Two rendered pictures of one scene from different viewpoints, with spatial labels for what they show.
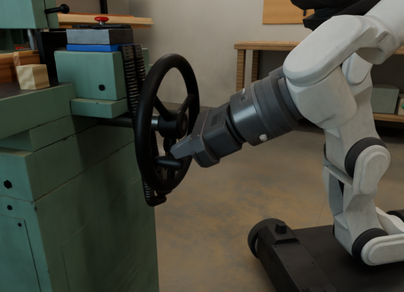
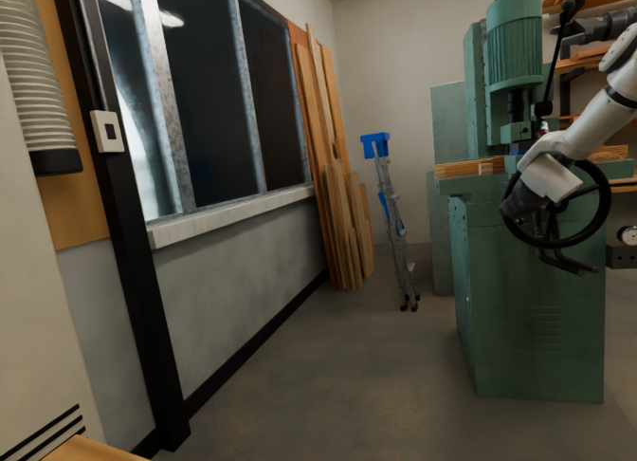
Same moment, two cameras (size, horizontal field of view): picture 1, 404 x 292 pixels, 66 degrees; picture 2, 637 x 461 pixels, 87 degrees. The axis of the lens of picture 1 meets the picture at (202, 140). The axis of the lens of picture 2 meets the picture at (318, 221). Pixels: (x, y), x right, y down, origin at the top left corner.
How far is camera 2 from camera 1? 90 cm
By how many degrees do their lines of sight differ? 84
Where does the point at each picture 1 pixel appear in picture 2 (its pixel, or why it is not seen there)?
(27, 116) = (471, 187)
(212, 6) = not seen: outside the picture
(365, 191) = not seen: outside the picture
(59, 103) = (493, 182)
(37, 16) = (513, 136)
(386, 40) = (559, 146)
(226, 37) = not seen: outside the picture
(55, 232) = (478, 249)
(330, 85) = (530, 173)
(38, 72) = (485, 166)
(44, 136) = (480, 197)
